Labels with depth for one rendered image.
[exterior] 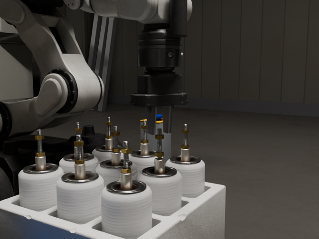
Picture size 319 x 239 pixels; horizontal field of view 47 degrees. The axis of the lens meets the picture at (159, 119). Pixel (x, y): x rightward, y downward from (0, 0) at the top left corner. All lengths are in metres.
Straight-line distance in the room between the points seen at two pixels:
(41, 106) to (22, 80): 3.66
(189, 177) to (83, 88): 0.48
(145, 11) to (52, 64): 0.57
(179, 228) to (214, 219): 0.18
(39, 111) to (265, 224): 0.78
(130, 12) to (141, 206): 0.37
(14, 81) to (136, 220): 4.22
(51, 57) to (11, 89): 3.56
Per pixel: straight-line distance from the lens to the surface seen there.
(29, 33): 1.28
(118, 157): 0.84
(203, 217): 0.85
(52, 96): 1.16
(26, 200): 0.84
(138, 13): 0.73
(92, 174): 0.78
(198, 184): 0.87
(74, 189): 0.73
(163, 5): 0.73
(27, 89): 4.91
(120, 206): 0.66
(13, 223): 0.85
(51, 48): 1.23
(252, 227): 1.17
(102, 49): 4.07
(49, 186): 0.82
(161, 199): 0.76
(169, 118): 0.76
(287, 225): 1.22
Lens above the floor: 0.48
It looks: 8 degrees down
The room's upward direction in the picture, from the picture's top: straight up
